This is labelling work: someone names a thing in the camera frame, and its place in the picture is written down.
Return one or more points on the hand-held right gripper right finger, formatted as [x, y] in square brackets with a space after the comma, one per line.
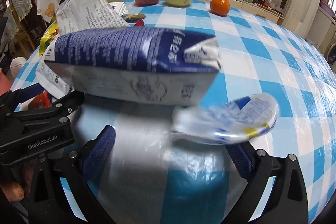
[240, 158]

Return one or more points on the yellow snack wrapper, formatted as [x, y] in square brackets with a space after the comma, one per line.
[48, 36]

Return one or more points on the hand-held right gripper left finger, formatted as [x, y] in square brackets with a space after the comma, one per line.
[98, 150]

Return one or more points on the white orange-print tablecloth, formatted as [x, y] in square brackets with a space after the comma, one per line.
[46, 3]

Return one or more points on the orange tangerine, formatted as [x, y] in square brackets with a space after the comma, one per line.
[220, 5]

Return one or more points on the dark wooden chair lace cover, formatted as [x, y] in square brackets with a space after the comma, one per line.
[9, 22]

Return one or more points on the pink plastic basin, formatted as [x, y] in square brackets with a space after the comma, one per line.
[4, 86]

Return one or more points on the wooden chair with lace cover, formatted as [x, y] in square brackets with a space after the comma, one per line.
[22, 1]

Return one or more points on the white printed packet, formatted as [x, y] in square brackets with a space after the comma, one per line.
[50, 77]

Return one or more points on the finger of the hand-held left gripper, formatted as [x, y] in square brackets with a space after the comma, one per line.
[8, 100]
[65, 106]

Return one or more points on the white paper leaflet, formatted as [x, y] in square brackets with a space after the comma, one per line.
[119, 7]

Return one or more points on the red candy wrapper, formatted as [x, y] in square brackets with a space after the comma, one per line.
[140, 23]

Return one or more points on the person's left hand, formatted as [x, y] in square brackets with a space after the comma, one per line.
[13, 191]

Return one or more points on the washing machine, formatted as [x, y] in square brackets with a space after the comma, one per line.
[331, 52]

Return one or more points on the white cushion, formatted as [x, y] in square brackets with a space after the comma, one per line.
[17, 64]

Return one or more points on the crushed clear plastic bottle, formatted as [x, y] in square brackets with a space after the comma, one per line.
[231, 119]

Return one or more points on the red snack wrapper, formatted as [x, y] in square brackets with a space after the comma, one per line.
[39, 103]

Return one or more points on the dark blue milk carton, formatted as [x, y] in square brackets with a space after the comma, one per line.
[118, 56]

